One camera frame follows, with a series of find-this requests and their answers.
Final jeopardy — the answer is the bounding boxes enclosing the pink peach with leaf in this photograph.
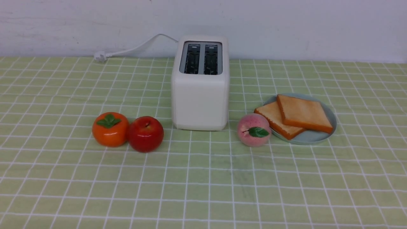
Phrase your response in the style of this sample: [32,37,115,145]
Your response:
[237,113,272,147]

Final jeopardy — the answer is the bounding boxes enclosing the orange persimmon with leaf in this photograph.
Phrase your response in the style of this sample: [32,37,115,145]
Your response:
[92,112,129,147]

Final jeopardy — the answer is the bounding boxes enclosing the green checkered tablecloth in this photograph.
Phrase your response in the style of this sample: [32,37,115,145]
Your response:
[0,57,407,229]

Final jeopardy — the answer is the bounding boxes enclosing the light blue plate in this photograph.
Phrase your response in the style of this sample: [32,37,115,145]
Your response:
[264,93,337,145]

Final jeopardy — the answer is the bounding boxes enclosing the toast slice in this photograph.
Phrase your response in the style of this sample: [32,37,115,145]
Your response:
[254,101,306,140]
[277,94,334,134]

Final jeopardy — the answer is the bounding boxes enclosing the white power cord with plug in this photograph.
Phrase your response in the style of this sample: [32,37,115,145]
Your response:
[94,33,178,62]

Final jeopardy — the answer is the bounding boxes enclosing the white two-slot toaster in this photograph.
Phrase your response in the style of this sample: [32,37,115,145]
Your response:
[171,35,230,131]

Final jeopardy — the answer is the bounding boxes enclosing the red apple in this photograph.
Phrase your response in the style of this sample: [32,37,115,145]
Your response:
[127,116,164,153]

